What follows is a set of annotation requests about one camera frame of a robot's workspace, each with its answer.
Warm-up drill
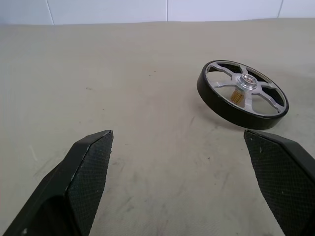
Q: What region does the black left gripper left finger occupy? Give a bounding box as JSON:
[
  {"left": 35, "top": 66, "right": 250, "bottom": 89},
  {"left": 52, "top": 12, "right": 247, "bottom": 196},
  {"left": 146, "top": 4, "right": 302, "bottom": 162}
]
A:
[{"left": 0, "top": 129, "right": 114, "bottom": 236}]

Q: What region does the black rotor with silver spokes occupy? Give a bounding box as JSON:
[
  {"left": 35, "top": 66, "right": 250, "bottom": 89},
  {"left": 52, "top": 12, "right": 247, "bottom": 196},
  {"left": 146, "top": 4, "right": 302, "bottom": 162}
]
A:
[{"left": 196, "top": 59, "right": 290, "bottom": 130}]

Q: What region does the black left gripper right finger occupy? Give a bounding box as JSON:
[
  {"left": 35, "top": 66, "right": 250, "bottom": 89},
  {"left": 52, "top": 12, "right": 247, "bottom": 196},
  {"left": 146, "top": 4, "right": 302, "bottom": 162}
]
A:
[{"left": 243, "top": 129, "right": 315, "bottom": 236}]

